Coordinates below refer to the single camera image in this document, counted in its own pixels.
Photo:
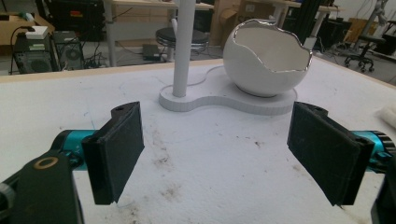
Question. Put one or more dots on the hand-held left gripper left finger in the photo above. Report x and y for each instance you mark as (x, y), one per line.
(115, 155)

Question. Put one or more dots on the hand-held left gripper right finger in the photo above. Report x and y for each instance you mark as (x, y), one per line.
(323, 149)

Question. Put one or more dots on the white eggshell-shaped bowl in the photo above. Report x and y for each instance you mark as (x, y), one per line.
(249, 71)

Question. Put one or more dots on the black power adapter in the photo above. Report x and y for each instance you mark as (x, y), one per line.
(151, 52)

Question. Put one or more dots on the black computer tower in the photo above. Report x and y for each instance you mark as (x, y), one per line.
(70, 53)

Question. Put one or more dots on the white-legged wooden table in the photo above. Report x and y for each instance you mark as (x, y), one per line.
(110, 40)

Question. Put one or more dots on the black office chair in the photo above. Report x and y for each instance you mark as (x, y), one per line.
(369, 40)

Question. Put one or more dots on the white stand with pole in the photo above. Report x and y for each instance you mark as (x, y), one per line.
(183, 46)

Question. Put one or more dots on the round black stool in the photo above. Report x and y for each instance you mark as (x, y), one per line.
(165, 35)

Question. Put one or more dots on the black cabinet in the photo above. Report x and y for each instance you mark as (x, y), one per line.
(77, 21)

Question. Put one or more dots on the small white box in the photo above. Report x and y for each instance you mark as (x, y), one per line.
(36, 32)

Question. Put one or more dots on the brown cardboard box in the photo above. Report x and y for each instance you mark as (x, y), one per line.
(224, 18)

